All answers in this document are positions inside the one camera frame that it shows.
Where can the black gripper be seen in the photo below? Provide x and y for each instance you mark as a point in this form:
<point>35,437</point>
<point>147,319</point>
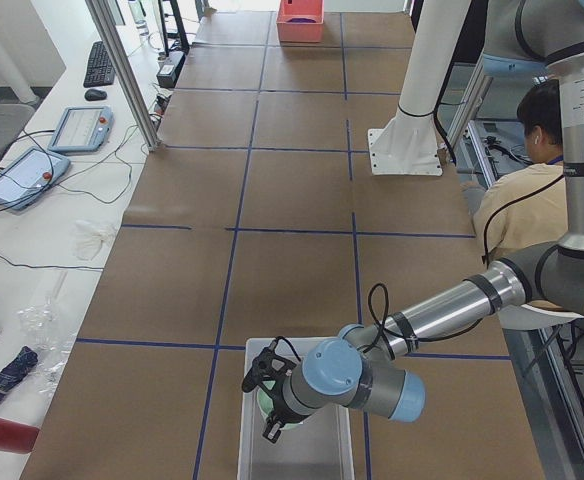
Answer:
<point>276,403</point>

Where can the light green bowl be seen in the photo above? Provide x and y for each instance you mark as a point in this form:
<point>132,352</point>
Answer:
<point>266,406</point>

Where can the purple cloth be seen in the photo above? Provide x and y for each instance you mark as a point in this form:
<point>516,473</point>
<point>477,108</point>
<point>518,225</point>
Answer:
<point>301,20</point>

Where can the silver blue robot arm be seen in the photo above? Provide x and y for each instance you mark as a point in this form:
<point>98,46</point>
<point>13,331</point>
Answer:
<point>354,369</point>

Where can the clear plastic storage box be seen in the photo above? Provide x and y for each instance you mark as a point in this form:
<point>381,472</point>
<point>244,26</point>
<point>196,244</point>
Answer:
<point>319,448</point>

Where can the black power box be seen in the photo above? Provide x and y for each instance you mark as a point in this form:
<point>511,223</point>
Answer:
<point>170,70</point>

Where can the clear crumpled plastic wrap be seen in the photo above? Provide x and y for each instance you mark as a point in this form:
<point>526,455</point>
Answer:
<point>50,341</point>

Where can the white crumpled cloth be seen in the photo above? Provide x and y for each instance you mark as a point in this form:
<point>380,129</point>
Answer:
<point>91,236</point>

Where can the folded dark blue umbrella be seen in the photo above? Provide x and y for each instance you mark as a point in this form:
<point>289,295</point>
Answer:
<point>16,371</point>

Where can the white chair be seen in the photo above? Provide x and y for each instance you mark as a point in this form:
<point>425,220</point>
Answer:
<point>527,317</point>

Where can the red bottle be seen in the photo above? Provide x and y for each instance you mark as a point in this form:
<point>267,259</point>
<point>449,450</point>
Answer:
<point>17,437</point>

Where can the seated person beige shirt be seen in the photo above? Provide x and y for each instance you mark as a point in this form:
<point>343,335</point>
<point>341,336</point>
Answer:
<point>528,206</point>

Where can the lower teach pendant tablet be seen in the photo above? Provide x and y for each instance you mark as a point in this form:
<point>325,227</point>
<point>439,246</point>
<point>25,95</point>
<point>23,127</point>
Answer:
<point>34,172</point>

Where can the teach pendant tablet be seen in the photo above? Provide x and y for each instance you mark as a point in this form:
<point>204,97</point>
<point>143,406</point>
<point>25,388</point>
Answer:
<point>34,172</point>
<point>81,130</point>

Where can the upper teach pendant tablet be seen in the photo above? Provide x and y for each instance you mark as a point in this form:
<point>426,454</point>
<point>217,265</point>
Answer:
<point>81,130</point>

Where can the black computer mouse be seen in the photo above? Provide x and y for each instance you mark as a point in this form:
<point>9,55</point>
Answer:
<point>94,94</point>

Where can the black keyboard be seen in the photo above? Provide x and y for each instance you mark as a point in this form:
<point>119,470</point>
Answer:
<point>99,68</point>

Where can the pink plastic tray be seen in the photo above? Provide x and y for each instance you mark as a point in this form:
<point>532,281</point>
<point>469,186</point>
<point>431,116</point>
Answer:
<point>300,33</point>

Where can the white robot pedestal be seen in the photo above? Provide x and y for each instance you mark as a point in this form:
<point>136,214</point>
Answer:
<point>407,145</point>

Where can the aluminium frame post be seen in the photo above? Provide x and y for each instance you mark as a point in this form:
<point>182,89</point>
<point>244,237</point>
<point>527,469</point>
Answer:
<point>106,28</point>

